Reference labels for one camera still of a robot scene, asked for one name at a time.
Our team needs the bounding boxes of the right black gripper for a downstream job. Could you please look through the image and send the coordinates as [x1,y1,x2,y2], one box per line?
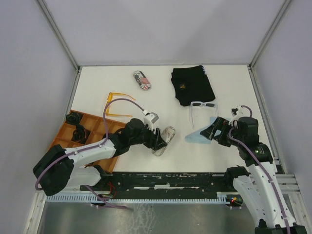
[199,116,244,147]

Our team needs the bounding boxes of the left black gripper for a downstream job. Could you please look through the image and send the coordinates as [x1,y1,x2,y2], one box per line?
[129,122,167,150]

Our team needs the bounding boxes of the map print glasses case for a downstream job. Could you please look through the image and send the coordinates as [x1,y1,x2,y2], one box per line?
[152,126,176,156]

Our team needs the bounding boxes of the light blue cleaning cloth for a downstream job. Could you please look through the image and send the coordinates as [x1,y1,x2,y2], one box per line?
[185,117,217,144]

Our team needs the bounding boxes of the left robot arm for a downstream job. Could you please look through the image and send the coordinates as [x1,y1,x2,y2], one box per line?
[33,118,175,196]

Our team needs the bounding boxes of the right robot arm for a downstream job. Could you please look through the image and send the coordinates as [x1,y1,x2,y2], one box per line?
[200,117,307,234]

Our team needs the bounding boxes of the orange sunglasses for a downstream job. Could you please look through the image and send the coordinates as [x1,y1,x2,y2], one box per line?
[104,92,137,118]

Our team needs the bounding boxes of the black sunglasses in tray middle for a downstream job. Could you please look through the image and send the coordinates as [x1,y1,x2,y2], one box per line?
[72,124,90,144]

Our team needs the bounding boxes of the black sunglasses in tray corner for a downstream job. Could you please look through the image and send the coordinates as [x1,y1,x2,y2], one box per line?
[65,112,82,125]

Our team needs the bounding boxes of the black folded cloth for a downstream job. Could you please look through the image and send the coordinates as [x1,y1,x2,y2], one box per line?
[171,65,215,106]

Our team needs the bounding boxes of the flag print glasses case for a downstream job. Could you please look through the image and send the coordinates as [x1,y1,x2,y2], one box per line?
[133,71,152,91]

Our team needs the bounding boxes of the orange compartment tray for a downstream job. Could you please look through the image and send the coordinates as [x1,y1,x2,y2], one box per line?
[48,110,127,174]

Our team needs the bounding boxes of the white frame sunglasses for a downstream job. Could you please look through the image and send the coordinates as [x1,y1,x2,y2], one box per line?
[189,101,219,128]

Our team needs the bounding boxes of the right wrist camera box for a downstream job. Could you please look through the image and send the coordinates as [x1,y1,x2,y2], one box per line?
[231,105,244,121]

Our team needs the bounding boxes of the light blue cable duct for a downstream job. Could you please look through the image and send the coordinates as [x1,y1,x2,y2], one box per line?
[46,192,232,203]

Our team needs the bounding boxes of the aluminium frame rail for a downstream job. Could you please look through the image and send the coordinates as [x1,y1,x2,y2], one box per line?
[36,173,299,193]

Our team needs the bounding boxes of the right corner aluminium post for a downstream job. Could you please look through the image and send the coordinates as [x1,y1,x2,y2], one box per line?
[248,0,293,70]

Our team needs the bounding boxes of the corner aluminium post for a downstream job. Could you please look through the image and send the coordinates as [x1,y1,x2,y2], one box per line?
[248,0,293,70]
[35,0,80,71]

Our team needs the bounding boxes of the left corner aluminium post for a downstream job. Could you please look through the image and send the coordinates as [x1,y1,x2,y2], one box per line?
[35,0,80,71]

